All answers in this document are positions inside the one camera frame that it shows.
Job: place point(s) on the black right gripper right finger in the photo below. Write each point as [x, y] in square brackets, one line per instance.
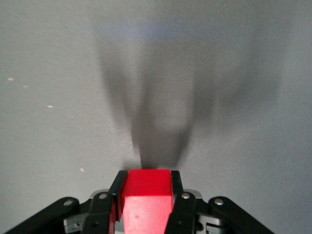
[182, 212]

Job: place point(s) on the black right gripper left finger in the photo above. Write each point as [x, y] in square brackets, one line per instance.
[97, 212]

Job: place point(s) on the red cube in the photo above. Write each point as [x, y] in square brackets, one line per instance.
[146, 195]

